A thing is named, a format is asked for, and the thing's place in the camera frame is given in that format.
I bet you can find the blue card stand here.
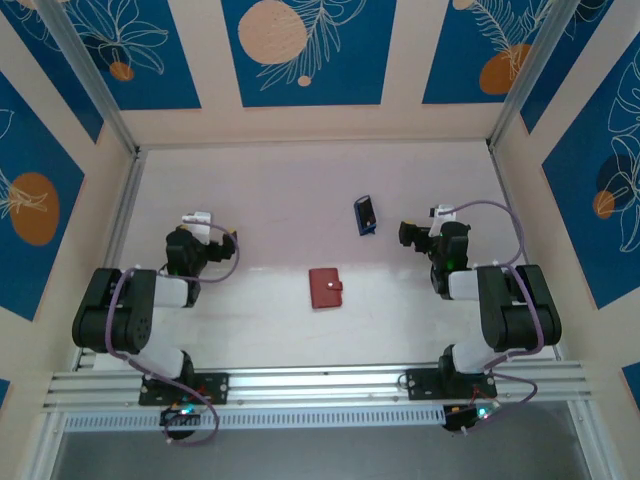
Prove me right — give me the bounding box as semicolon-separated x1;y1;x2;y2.
353;195;378;238

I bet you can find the black orange credit card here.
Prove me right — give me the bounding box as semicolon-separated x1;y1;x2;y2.
356;197;376;229

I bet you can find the red card holder wallet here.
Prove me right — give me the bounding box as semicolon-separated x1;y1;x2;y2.
307;267;345;311

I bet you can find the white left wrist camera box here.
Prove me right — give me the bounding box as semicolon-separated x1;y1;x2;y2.
180;211;212;237

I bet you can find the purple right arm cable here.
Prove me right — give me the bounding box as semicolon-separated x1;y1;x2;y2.
441;199;547;437

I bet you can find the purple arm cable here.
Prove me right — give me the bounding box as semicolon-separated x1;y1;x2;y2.
441;199;547;437
105;222;243;448

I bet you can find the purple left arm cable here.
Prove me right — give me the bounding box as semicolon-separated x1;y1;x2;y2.
105;222;243;448

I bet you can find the blue floral wall panel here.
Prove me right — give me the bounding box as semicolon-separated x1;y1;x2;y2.
541;46;640;311
221;0;398;108
519;0;640;134
421;0;557;106
63;0;203;112
0;0;105;145
0;71;87;323

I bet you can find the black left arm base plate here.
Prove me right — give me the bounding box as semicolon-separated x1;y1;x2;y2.
138;371;231;406

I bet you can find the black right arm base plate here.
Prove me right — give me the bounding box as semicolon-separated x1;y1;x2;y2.
405;367;498;402

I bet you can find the aluminium mounting rail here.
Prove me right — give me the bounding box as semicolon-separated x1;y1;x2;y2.
41;359;597;412

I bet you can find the white slotted cable duct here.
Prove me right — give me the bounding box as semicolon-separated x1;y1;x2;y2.
61;405;449;432

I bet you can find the aluminium frame post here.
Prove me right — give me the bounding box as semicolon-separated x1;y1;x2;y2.
486;0;577;152
35;0;142;157

